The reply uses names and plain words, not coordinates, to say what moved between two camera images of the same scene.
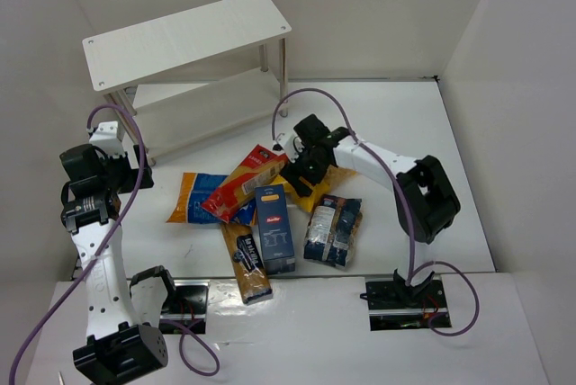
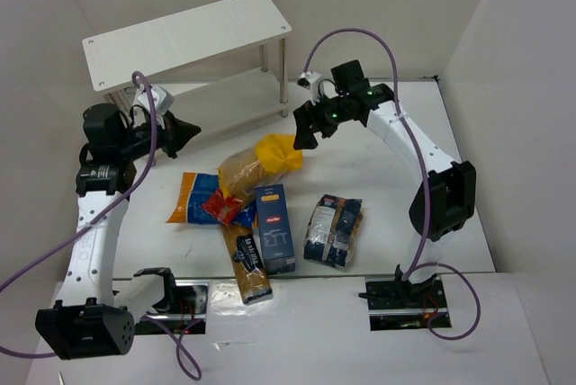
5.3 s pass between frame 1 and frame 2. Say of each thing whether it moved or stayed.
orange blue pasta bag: stayed
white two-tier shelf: stayed
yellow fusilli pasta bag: moved
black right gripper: moved
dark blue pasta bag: stayed
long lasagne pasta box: stayed
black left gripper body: moved
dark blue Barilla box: stayed
